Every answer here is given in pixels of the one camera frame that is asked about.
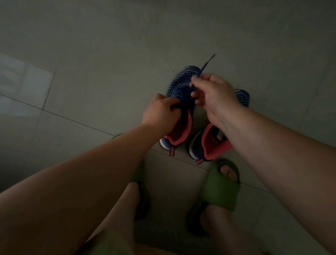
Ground person's left hand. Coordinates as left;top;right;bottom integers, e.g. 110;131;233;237
141;93;182;136

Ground person's right hand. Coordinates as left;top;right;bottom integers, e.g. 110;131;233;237
189;73;243;129

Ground dark blue shoelace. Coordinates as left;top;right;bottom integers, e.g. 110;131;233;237
170;54;216;111

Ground blue knit sneaker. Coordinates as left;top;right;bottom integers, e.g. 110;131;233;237
159;66;201;157
188;89;250;165

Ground person's right forearm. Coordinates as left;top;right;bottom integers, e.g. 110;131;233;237
220;108;336;253

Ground person's left forearm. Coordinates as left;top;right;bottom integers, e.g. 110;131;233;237
0;125;163;255

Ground person's left leg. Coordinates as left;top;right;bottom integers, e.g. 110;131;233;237
86;181;141;253

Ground person's leg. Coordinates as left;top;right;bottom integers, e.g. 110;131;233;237
200;165;263;255
86;181;141;253

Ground person's right leg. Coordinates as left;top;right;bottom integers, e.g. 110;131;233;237
200;165;263;255

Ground green foam slipper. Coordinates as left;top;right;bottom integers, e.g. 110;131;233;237
186;158;241;237
111;132;152;221

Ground olive green shorts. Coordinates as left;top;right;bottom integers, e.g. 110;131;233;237
76;230;135;255

